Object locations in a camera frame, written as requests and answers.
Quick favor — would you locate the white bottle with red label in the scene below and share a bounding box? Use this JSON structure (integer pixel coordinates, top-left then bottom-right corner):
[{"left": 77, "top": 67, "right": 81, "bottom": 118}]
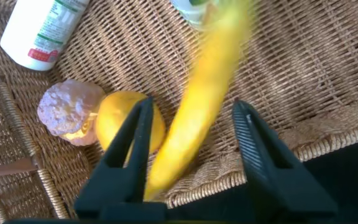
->
[{"left": 0, "top": 0, "right": 90, "bottom": 72}]

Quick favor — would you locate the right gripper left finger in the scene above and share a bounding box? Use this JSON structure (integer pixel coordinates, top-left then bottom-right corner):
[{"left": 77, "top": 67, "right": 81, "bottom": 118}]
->
[{"left": 74, "top": 96, "right": 155, "bottom": 218}]

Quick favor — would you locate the yellow pear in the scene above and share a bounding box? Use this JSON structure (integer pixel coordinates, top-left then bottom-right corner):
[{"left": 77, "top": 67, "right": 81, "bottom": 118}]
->
[{"left": 95, "top": 90, "right": 167, "bottom": 155}]

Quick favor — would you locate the yellow banana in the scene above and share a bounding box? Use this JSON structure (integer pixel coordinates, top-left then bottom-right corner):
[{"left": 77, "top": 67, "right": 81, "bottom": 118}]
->
[{"left": 143, "top": 0, "right": 254, "bottom": 202}]

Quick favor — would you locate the white milk bottle green label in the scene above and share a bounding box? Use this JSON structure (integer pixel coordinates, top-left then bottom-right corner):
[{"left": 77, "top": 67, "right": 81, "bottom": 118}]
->
[{"left": 169, "top": 0, "right": 229, "bottom": 30}]

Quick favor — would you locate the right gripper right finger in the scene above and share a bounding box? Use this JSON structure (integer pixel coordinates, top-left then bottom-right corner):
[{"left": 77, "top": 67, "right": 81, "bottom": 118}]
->
[{"left": 231, "top": 99, "right": 339, "bottom": 223}]

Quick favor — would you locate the black tablecloth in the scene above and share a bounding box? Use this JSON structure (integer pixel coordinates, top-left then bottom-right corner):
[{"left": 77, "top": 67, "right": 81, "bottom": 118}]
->
[{"left": 166, "top": 135, "right": 358, "bottom": 224}]

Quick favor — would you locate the pink cream puff bun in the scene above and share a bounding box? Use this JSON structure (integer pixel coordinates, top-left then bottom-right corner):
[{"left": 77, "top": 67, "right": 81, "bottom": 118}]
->
[{"left": 37, "top": 79, "right": 107, "bottom": 147}]

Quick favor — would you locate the wicker basket with brown handles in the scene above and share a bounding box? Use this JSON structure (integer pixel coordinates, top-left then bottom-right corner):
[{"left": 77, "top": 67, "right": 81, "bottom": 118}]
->
[{"left": 0, "top": 0, "right": 358, "bottom": 220}]

